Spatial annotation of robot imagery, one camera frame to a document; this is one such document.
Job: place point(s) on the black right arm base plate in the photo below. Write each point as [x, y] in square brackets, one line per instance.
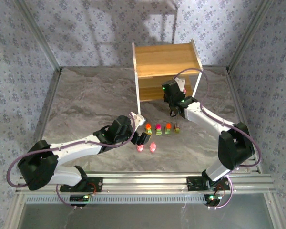
[193, 183]

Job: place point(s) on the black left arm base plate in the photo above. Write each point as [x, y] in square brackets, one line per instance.
[99, 183]

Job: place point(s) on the green toy truck brown load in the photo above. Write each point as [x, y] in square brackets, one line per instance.
[176, 129]

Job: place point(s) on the wooden shelf with white frame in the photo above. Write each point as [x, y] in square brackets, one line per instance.
[164, 59]

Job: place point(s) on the green toy truck pink load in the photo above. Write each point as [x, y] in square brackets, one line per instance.
[158, 130]

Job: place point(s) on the green toy truck orange load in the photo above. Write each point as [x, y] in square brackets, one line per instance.
[168, 129]
[147, 130]

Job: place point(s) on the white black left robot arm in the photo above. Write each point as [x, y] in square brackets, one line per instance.
[74, 148]

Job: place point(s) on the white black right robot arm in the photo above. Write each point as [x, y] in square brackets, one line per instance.
[205, 117]

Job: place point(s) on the grey metal sheet panel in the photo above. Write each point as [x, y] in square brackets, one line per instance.
[143, 217]

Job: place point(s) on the aluminium frame post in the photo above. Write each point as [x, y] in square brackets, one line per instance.
[39, 35]
[248, 35]

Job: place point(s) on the aluminium frame rail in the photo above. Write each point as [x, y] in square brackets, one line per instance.
[45, 112]
[240, 107]

